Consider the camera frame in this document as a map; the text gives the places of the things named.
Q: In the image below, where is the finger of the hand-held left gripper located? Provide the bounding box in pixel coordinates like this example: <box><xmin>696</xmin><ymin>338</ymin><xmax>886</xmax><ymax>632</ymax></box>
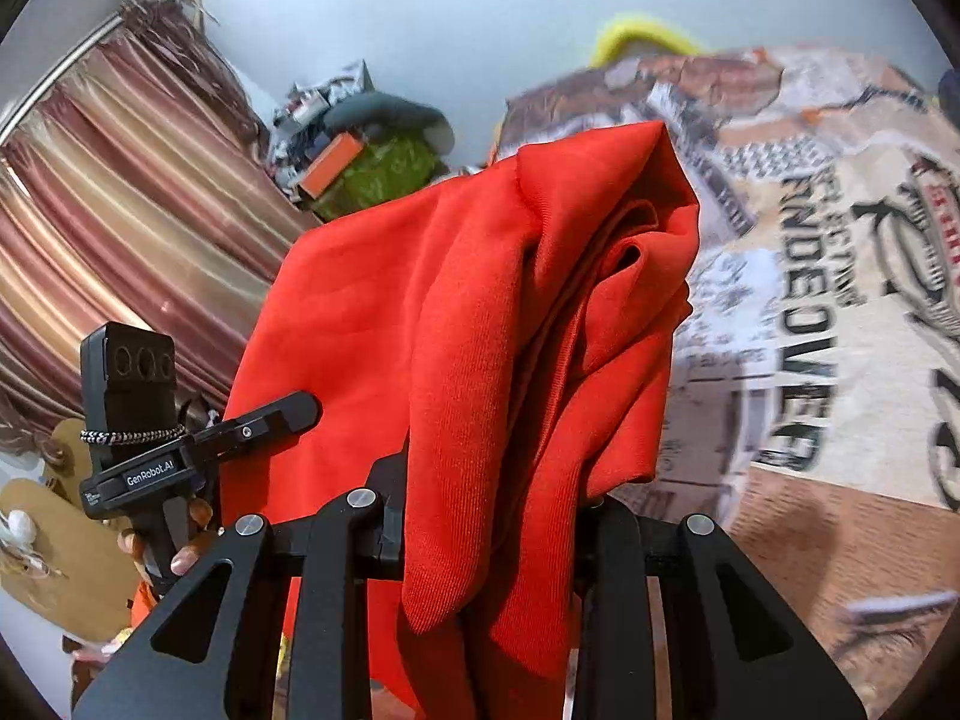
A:
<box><xmin>196</xmin><ymin>390</ymin><xmax>323</xmax><ymax>467</ymax></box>

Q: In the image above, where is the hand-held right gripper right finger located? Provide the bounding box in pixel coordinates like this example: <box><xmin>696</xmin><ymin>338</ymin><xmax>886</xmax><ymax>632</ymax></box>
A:
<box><xmin>570</xmin><ymin>496</ymin><xmax>867</xmax><ymax>720</ymax></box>

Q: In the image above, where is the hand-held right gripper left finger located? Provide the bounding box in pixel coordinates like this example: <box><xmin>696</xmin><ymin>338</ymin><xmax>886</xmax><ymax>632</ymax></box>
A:
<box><xmin>71</xmin><ymin>454</ymin><xmax>410</xmax><ymax>720</ymax></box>

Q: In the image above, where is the red garment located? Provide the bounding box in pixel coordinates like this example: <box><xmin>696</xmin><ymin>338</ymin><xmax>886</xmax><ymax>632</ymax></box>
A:
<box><xmin>217</xmin><ymin>120</ymin><xmax>702</xmax><ymax>720</ymax></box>

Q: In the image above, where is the person's left hand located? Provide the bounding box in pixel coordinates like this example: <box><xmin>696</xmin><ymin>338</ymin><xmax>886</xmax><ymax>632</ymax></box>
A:
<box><xmin>118</xmin><ymin>495</ymin><xmax>222</xmax><ymax>595</ymax></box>

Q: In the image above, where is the small white object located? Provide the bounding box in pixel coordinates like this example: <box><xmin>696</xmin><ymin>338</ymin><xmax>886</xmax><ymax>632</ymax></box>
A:
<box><xmin>0</xmin><ymin>510</ymin><xmax>40</xmax><ymax>550</ymax></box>

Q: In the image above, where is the striped satin curtain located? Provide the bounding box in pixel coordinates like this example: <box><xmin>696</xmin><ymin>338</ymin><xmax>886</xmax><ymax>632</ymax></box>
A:
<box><xmin>0</xmin><ymin>0</ymin><xmax>316</xmax><ymax>458</ymax></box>

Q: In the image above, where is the orange box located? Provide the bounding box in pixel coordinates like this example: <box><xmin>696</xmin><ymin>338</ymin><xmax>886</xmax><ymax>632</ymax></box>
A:
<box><xmin>296</xmin><ymin>131</ymin><xmax>368</xmax><ymax>196</ymax></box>

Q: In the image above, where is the printed blanket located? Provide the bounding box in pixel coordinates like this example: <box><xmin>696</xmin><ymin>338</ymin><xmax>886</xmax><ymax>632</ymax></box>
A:
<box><xmin>491</xmin><ymin>45</ymin><xmax>960</xmax><ymax>713</ymax></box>

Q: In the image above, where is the pile of printed packets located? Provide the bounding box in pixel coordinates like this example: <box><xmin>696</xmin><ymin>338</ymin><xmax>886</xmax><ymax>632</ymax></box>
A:
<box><xmin>268</xmin><ymin>60</ymin><xmax>376</xmax><ymax>190</ymax></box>

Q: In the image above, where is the metal curtain rod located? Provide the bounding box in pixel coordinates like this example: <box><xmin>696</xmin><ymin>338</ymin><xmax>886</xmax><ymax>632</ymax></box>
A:
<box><xmin>0</xmin><ymin>11</ymin><xmax>127</xmax><ymax>145</ymax></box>

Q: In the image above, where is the grey cloth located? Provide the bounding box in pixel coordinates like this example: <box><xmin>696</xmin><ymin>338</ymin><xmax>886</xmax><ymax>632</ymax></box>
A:
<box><xmin>322</xmin><ymin>94</ymin><xmax>456</xmax><ymax>156</ymax></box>

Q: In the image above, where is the yellow pillow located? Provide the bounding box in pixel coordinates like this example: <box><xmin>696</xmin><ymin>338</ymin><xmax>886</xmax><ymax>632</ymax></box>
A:
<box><xmin>591</xmin><ymin>13</ymin><xmax>707</xmax><ymax>66</ymax></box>

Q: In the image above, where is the dark blue cloth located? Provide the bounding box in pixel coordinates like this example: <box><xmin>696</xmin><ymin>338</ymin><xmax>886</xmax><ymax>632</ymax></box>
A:
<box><xmin>934</xmin><ymin>67</ymin><xmax>960</xmax><ymax>122</ymax></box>

